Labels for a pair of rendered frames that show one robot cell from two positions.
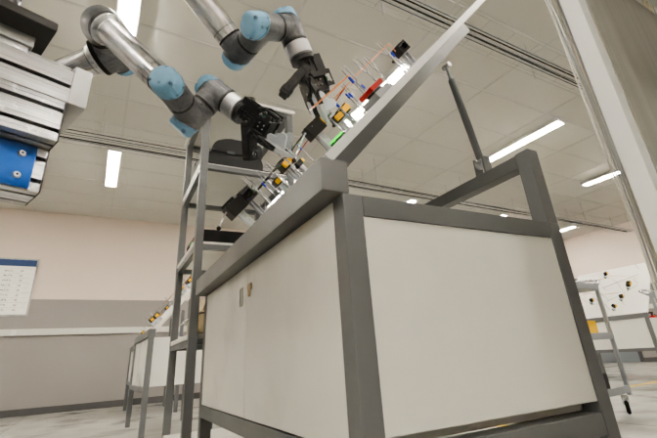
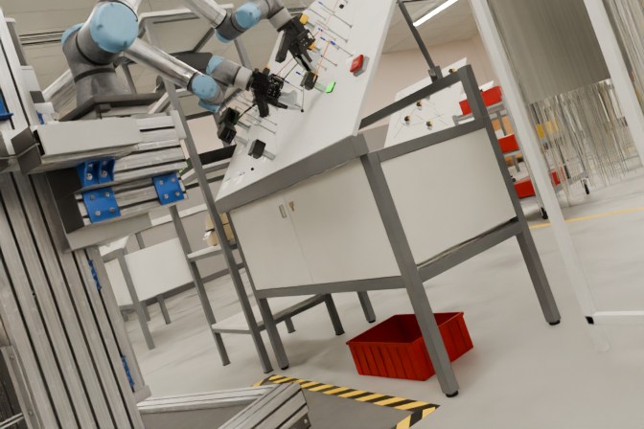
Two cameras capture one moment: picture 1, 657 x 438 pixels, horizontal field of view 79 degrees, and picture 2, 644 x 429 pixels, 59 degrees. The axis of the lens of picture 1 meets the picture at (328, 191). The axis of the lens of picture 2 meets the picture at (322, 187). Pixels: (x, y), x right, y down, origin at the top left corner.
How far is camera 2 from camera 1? 115 cm
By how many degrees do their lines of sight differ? 22
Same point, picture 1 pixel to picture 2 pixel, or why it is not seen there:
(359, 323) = (392, 219)
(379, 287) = (397, 198)
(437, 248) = (421, 164)
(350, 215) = (374, 165)
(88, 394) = not seen: hidden behind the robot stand
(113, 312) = not seen: hidden behind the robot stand
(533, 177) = (470, 86)
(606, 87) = (498, 60)
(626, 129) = (509, 86)
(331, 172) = (357, 144)
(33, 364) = not seen: outside the picture
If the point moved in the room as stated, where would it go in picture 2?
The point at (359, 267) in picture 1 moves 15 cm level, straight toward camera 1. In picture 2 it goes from (385, 191) to (391, 191)
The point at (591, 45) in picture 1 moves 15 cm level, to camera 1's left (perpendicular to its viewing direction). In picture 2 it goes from (489, 33) to (443, 47)
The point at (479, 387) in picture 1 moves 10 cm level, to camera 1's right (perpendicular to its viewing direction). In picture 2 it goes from (453, 230) to (481, 219)
